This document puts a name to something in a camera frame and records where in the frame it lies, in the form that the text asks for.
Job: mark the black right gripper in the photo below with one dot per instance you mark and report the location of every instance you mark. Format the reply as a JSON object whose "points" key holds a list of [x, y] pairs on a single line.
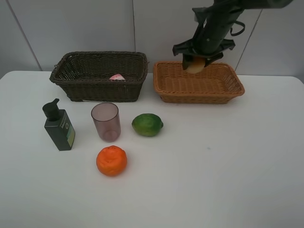
{"points": [[208, 40]]}

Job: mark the red yellow peach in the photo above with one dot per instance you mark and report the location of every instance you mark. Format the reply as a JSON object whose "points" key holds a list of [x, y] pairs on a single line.
{"points": [[198, 65]]}

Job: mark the pink bottle white cap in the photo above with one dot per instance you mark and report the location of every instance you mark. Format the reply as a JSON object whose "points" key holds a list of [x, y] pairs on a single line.
{"points": [[117, 77]]}

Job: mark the green lime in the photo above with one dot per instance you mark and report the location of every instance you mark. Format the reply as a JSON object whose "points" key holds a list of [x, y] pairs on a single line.
{"points": [[148, 125]]}

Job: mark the translucent purple plastic cup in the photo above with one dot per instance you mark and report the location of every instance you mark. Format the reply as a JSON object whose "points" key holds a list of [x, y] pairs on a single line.
{"points": [[107, 122]]}

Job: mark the orange tangerine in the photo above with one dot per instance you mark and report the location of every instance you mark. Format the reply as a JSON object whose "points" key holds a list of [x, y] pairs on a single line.
{"points": [[111, 161]]}

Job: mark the dark green pump bottle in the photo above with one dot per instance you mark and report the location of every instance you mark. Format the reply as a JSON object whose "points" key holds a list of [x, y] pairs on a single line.
{"points": [[58, 126]]}

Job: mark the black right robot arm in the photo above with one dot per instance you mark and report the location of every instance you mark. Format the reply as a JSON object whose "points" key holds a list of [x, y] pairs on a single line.
{"points": [[238, 7]]}

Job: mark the light orange wicker basket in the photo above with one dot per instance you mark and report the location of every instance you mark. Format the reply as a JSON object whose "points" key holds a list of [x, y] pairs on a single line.
{"points": [[215, 84]]}

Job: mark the dark brown wicker basket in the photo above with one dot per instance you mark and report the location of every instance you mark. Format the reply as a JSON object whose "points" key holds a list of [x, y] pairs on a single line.
{"points": [[84, 75]]}

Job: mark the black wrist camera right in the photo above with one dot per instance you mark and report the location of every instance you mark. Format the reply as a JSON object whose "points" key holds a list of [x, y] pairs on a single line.
{"points": [[200, 14]]}

